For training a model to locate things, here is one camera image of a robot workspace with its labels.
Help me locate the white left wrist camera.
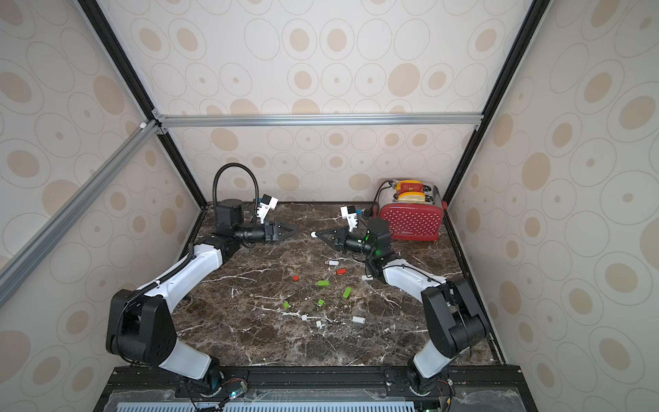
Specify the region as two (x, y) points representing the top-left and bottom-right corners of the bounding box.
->
(257, 194), (278, 224)

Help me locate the silver aluminium crossbar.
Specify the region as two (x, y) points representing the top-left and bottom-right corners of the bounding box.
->
(158, 113), (483, 128)

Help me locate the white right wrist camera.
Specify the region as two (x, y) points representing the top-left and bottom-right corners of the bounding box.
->
(340, 206), (359, 233)

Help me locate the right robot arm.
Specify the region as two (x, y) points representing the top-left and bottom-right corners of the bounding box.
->
(312, 218), (492, 396)

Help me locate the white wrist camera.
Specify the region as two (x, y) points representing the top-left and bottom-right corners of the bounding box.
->
(340, 206), (359, 233)
(257, 194), (278, 224)

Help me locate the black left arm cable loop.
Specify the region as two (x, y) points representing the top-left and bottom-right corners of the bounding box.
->
(212, 162), (261, 217)

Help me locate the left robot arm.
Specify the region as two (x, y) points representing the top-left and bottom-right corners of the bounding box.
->
(106, 195), (300, 397)

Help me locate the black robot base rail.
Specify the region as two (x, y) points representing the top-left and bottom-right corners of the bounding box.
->
(95, 366), (537, 411)

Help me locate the red polka dot toaster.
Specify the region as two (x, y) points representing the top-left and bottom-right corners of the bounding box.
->
(372, 179), (447, 242)

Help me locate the silver aluminium side rail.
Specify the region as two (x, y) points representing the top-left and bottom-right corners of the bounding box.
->
(1, 119), (158, 305)

